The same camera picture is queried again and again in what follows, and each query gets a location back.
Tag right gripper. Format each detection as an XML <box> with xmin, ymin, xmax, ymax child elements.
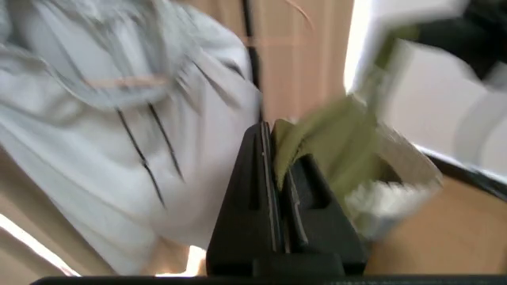
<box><xmin>414</xmin><ymin>0</ymin><xmax>507</xmax><ymax>81</ymax></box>

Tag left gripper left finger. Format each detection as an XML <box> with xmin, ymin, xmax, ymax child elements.
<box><xmin>205</xmin><ymin>121</ymin><xmax>284</xmax><ymax>277</ymax></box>

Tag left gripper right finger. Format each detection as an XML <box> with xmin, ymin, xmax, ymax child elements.
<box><xmin>279</xmin><ymin>154</ymin><xmax>368</xmax><ymax>276</ymax></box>

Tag green garment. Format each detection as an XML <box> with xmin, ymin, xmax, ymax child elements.
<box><xmin>271</xmin><ymin>23</ymin><xmax>421</xmax><ymax>209</ymax></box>

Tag pale grey shorts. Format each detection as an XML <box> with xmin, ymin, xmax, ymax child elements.
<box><xmin>0</xmin><ymin>0</ymin><xmax>263</xmax><ymax>276</ymax></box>

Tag white laundry basket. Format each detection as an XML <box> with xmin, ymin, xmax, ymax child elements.
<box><xmin>343</xmin><ymin>118</ymin><xmax>444</xmax><ymax>243</ymax></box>

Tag black clothes rack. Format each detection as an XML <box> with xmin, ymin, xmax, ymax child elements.
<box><xmin>240</xmin><ymin>0</ymin><xmax>265</xmax><ymax>123</ymax></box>

